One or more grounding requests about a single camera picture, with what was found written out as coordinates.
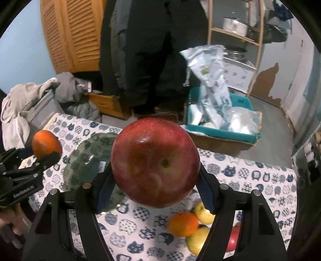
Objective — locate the large cardboard box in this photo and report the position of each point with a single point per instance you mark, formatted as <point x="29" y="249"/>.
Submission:
<point x="220" y="146"/>

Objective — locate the printed plastic bag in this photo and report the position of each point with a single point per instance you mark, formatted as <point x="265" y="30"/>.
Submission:
<point x="210" y="82"/>

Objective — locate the wooden drawer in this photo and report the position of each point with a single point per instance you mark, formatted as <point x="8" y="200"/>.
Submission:
<point x="107" y="104"/>

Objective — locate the dark pan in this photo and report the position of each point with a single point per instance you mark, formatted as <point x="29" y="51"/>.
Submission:
<point x="274" y="32"/>

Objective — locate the patterned glass plate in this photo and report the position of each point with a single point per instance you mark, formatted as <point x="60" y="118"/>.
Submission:
<point x="82" y="160"/>

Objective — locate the grey fabric bag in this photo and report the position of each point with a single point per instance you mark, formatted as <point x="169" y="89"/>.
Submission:
<point x="42" y="110"/>

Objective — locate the shoe rack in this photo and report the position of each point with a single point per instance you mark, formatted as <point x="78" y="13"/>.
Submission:
<point x="309" y="160"/>

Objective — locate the person's left hand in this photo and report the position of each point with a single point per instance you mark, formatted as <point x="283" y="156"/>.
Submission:
<point x="12" y="220"/>

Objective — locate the small yellow apple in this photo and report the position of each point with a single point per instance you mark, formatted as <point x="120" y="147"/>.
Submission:
<point x="203" y="215"/>

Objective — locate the cat print tablecloth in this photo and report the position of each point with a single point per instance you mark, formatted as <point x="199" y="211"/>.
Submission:
<point x="250" y="175"/>

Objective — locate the wooden shelf rack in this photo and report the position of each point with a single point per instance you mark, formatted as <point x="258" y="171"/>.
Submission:
<point x="260" y="30"/>

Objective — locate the clear plastic bag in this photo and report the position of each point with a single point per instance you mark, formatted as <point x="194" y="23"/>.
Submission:
<point x="243" y="120"/>

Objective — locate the blue cloth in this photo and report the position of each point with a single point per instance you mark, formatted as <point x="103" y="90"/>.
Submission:
<point x="283" y="11"/>

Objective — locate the white printed storage box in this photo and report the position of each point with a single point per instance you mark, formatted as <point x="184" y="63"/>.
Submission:
<point x="238" y="75"/>

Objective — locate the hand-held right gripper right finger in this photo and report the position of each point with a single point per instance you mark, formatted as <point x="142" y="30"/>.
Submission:
<point x="204" y="197"/>

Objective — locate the wooden louvered wardrobe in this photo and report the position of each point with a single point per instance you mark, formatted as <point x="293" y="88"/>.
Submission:
<point x="72" y="32"/>

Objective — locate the teal box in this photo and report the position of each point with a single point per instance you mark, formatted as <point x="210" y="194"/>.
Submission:
<point x="240" y="100"/>

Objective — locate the grey puffer jacket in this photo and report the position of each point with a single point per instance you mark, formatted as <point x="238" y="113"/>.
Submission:
<point x="75" y="103"/>

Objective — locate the large red apple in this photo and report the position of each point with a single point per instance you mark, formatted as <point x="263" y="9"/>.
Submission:
<point x="155" y="163"/>

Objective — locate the orange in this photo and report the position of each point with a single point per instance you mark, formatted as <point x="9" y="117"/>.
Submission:
<point x="183" y="224"/>
<point x="46" y="144"/>

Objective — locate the steel pot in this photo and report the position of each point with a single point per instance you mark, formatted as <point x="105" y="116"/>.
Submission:
<point x="234" y="25"/>

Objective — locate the round steel steamer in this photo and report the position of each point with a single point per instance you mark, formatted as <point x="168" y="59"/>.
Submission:
<point x="235" y="54"/>

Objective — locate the black hanging coat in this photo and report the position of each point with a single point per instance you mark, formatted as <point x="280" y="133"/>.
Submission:
<point x="163" y="55"/>

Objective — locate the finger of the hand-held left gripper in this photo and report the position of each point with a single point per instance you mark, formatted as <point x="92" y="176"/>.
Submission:
<point x="17" y="153"/>
<point x="46" y="162"/>

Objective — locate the small red apple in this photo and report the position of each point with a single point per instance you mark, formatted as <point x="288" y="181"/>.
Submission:
<point x="233" y="238"/>

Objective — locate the grey black hanging jacket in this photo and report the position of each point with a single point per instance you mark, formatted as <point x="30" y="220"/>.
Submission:
<point x="115" y="50"/>

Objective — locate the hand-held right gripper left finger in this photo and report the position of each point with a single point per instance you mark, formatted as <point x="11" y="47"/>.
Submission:
<point x="105" y="192"/>

